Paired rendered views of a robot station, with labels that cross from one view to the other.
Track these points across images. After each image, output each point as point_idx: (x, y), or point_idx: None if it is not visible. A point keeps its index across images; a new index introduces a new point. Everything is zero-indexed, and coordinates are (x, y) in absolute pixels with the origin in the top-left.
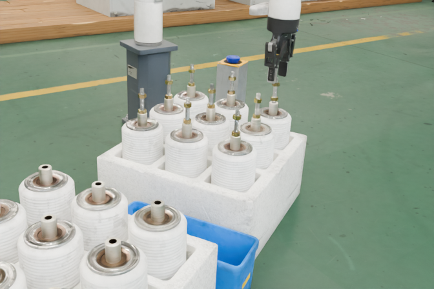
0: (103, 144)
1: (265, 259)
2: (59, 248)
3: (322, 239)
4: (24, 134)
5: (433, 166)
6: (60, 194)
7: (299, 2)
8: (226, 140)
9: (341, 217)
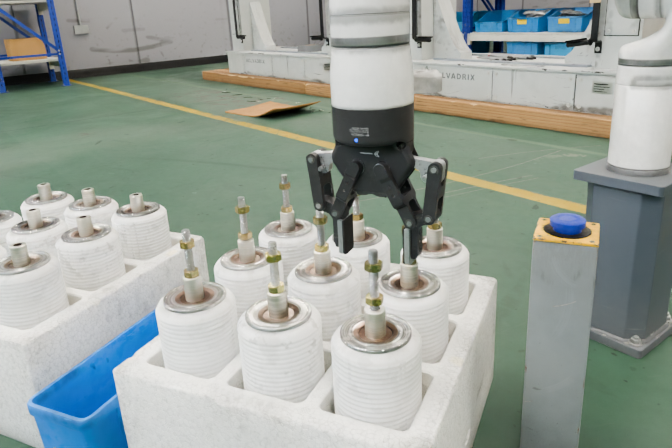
0: (500, 299)
1: None
2: (10, 232)
3: None
4: (488, 244)
5: None
6: (114, 221)
7: (352, 65)
8: (220, 287)
9: None
